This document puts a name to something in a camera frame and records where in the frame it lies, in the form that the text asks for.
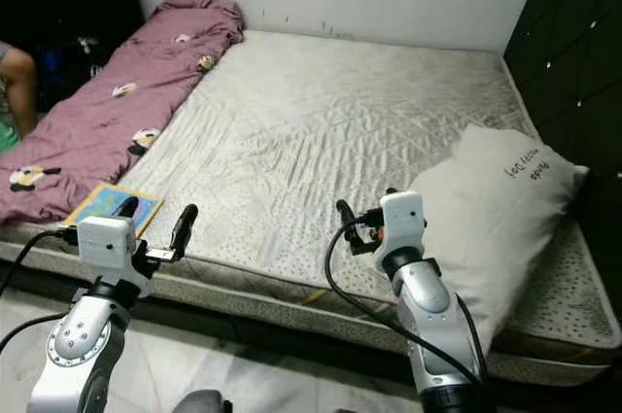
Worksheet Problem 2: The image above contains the white pillow with lettering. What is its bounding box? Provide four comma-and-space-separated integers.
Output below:
408, 123, 591, 351

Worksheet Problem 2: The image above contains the person bare leg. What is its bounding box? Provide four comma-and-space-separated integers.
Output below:
0, 44, 40, 140

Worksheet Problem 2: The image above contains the purple penguin print quilt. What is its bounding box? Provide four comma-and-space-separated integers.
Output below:
0, 0, 246, 224

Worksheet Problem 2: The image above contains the colourful picture book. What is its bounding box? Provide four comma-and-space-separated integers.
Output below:
76, 182, 164, 239

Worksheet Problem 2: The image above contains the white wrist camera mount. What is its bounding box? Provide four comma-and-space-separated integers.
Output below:
377, 190, 427, 257
76, 216, 137, 283

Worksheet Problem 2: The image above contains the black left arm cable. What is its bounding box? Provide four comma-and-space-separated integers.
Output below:
0, 226, 81, 351

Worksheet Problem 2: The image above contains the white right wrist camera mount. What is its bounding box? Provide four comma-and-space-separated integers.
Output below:
377, 190, 427, 257

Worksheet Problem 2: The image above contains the black bag white lettering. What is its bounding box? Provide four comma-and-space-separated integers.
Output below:
44, 32, 127, 108

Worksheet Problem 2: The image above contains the white quilted mattress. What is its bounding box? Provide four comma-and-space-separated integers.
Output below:
0, 29, 622, 385

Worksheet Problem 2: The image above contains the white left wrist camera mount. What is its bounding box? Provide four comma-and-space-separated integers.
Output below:
76, 216, 137, 283

